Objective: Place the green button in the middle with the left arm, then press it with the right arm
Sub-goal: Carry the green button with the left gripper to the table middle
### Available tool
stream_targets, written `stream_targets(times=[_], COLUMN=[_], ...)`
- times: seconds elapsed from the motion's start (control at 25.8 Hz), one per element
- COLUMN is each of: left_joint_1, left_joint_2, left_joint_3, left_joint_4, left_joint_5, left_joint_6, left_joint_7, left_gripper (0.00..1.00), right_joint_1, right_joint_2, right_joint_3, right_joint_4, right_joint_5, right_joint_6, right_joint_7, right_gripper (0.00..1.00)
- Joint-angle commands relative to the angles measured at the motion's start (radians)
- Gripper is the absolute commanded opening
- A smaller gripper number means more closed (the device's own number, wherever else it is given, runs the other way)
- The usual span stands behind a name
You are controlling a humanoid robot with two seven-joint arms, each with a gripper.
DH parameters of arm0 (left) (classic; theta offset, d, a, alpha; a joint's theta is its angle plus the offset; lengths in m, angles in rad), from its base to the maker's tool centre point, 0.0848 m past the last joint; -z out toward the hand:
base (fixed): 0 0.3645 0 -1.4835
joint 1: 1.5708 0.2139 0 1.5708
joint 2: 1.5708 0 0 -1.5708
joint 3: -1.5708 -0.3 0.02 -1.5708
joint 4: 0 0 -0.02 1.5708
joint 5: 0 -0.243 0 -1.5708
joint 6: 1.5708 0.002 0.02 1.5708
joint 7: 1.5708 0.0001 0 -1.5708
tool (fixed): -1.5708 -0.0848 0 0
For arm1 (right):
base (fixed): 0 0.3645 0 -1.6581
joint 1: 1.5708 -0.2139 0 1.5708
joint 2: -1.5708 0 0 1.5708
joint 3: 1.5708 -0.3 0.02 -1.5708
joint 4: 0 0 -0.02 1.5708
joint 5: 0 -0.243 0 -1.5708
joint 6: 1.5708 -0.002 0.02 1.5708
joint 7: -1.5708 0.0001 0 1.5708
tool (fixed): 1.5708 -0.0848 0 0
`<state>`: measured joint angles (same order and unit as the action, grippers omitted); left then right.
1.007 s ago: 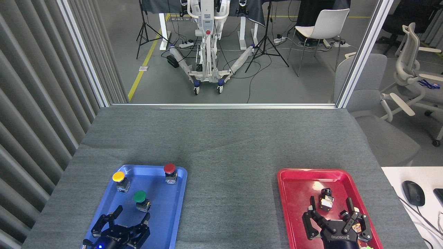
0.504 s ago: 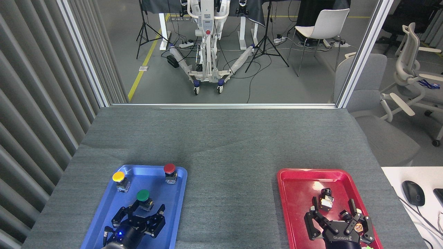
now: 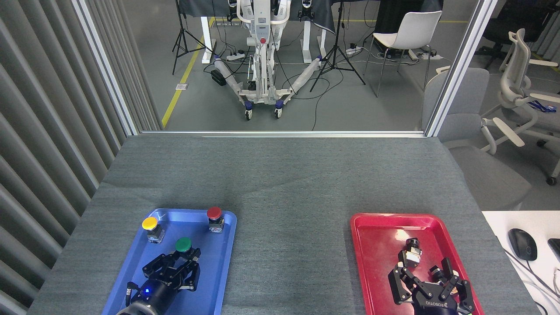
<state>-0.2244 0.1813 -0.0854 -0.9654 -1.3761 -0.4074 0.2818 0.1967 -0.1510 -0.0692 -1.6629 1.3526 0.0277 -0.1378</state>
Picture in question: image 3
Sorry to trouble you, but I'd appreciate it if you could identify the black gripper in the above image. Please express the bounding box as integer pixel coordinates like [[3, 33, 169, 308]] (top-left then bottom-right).
[[388, 258, 475, 315], [129, 248, 202, 313]]

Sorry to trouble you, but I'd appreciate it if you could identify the green push button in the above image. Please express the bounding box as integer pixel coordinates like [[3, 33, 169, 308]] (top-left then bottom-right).
[[175, 238, 193, 262]]

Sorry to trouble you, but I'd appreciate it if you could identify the yellow push button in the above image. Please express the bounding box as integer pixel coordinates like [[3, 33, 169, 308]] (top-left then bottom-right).
[[142, 217, 165, 244]]

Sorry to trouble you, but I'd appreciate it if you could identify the red push button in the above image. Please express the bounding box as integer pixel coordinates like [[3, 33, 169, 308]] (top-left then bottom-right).
[[207, 206, 225, 233]]

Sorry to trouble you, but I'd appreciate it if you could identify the blue plastic tray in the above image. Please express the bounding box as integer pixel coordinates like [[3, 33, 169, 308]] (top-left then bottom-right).
[[103, 208, 237, 315]]

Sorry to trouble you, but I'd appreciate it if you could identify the red plastic tray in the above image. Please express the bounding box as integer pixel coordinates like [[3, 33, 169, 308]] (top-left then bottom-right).
[[350, 213, 485, 315]]

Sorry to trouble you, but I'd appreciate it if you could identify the white desk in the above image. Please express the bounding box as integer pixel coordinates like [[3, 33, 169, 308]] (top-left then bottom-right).
[[481, 211, 560, 315]]

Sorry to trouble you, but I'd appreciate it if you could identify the black computer mouse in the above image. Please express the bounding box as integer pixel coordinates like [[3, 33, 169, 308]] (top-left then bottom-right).
[[508, 228, 538, 262]]

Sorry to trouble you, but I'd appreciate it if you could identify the grey office chair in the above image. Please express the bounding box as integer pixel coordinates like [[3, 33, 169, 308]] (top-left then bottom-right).
[[421, 66, 532, 211]]

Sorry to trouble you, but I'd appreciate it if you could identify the white ergonomic office chair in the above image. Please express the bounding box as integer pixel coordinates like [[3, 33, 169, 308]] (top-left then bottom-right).
[[480, 28, 560, 186]]

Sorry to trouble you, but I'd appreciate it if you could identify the white table leg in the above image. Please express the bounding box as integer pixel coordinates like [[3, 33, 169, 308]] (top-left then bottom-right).
[[303, 20, 327, 64], [200, 17, 217, 64]]

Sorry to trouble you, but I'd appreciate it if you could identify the black tripod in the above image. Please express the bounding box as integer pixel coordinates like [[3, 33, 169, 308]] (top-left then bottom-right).
[[310, 0, 366, 92], [172, 0, 215, 75]]

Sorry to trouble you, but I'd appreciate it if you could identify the white wheeled stand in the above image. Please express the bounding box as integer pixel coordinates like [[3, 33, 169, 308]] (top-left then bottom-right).
[[213, 0, 324, 121]]

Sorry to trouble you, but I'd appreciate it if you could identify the white shell chair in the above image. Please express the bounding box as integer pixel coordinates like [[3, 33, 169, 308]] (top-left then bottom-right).
[[364, 11, 442, 98]]

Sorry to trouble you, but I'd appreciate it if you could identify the black office chair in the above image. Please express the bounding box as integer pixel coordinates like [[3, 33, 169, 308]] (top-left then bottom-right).
[[475, 0, 556, 57]]

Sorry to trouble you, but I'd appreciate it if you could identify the dark table cloth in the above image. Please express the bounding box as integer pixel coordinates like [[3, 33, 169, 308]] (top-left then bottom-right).
[[177, 0, 337, 35]]

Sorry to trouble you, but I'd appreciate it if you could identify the black brass selector switch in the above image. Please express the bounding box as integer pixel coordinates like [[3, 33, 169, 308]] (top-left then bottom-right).
[[428, 265, 462, 293]]

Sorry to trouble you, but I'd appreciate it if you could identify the black white selector switch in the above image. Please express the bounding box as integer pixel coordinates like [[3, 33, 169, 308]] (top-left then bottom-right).
[[398, 238, 423, 268]]

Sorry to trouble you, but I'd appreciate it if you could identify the grey desk cable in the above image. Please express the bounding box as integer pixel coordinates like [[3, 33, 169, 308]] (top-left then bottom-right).
[[503, 249, 560, 315]]

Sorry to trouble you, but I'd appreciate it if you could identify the silver frame rail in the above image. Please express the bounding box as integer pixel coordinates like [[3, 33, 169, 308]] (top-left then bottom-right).
[[140, 130, 427, 138]]

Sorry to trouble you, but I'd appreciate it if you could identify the blue lanyard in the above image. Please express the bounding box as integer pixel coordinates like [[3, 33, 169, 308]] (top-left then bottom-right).
[[527, 100, 557, 113]]

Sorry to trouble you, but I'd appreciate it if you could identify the silver frame post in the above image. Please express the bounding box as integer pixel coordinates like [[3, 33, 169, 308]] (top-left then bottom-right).
[[72, 0, 140, 136], [424, 0, 499, 137]]

